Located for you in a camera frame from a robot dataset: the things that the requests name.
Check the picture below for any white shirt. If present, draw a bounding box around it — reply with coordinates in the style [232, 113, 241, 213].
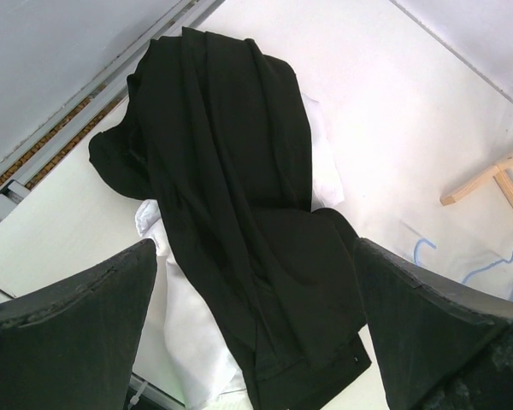
[135, 94, 345, 409]

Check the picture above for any black shirt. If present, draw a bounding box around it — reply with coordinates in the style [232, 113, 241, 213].
[89, 28, 370, 409]

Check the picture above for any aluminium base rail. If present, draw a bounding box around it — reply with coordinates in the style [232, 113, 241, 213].
[0, 78, 127, 221]

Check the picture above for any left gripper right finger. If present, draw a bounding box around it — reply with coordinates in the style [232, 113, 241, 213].
[355, 239, 513, 409]

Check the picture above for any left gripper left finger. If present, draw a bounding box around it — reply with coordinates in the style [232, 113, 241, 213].
[0, 239, 157, 410]

